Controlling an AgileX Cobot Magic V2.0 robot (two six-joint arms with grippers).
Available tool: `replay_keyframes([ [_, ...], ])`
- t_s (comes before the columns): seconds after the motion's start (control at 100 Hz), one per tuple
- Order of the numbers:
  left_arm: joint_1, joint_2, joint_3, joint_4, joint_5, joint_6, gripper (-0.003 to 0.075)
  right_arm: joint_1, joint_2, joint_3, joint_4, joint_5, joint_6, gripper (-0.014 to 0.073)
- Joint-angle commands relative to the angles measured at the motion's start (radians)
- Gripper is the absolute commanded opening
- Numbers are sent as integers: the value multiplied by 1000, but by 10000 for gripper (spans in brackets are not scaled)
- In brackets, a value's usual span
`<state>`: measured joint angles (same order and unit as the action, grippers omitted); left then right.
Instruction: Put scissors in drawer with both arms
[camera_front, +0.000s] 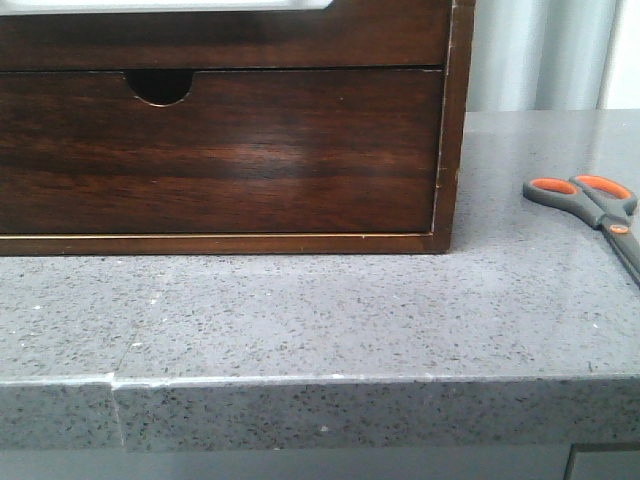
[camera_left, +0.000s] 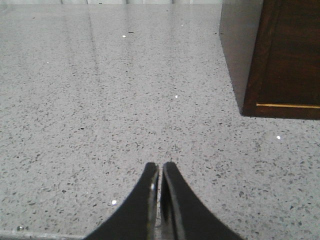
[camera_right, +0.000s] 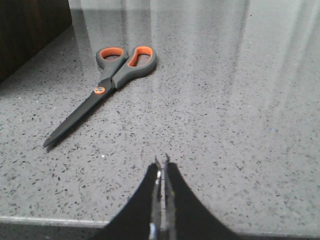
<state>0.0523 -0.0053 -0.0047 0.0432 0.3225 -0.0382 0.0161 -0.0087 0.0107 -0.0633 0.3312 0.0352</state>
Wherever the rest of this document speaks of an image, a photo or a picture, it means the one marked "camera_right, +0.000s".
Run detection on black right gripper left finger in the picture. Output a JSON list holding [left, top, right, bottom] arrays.
[[90, 159, 162, 240]]

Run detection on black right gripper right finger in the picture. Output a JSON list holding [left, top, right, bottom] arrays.
[[163, 155, 240, 240]]

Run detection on grey orange handled scissors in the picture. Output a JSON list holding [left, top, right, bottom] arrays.
[[43, 45, 157, 148]]

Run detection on dark wooden drawer cabinet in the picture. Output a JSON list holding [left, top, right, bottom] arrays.
[[0, 0, 72, 82]]

